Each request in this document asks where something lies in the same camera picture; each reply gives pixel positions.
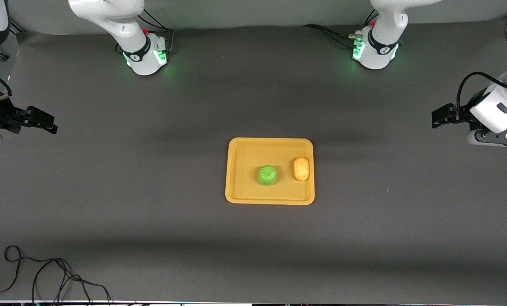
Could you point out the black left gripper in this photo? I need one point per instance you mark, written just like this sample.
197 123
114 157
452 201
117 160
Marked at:
462 115

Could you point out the yellow potato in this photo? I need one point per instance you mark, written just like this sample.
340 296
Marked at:
301 168

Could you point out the green apple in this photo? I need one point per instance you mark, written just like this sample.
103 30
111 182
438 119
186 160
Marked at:
267 175

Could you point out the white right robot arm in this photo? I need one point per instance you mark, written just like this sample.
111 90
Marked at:
126 25

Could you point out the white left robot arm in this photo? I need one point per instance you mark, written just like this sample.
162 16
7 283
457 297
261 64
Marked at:
383 46

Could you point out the yellow plastic tray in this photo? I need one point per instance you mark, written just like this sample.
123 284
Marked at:
245 187

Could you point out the beige tape tag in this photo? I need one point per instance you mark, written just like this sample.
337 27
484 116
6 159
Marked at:
0 98

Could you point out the dark grey table mat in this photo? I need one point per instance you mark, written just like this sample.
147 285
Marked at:
253 255

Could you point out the aluminium frame rail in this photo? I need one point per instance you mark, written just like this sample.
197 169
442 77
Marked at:
17 27

